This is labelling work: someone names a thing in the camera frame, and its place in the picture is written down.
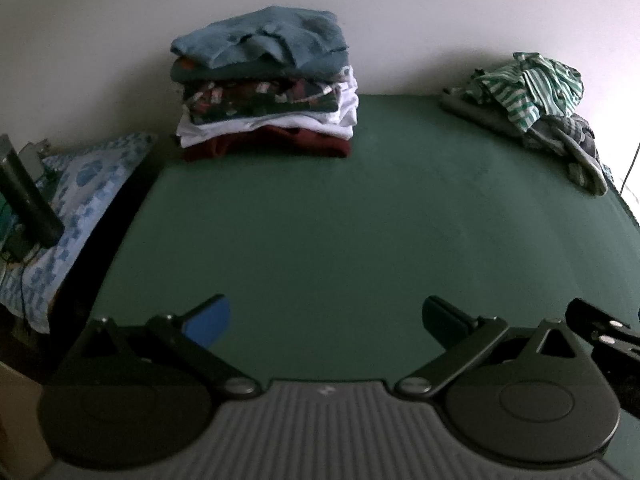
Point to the folded dark red garment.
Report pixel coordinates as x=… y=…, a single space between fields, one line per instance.
x=300 y=142

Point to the blue patterned pillow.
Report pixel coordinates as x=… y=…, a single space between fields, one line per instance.
x=85 y=195

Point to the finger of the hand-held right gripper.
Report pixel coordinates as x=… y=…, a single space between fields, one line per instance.
x=595 y=321

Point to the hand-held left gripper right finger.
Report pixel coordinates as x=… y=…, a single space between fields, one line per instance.
x=436 y=319

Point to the folded floral garment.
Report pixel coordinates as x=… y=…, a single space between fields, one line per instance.
x=250 y=97

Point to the grey checked garment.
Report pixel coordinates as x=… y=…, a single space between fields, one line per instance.
x=570 y=142

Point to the folded white garment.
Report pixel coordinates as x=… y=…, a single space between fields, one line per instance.
x=320 y=122

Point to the folded dark teal garment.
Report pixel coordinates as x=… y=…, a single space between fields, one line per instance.
x=235 y=72

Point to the black cylinder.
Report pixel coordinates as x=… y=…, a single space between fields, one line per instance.
x=27 y=200

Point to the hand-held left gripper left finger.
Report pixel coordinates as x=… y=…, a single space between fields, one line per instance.
x=210 y=321

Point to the green table cover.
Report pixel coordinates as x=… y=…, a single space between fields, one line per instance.
x=320 y=220

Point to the green white striped shirt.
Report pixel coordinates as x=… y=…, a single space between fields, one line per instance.
x=532 y=87

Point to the cardboard box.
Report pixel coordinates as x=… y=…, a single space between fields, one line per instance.
x=17 y=420

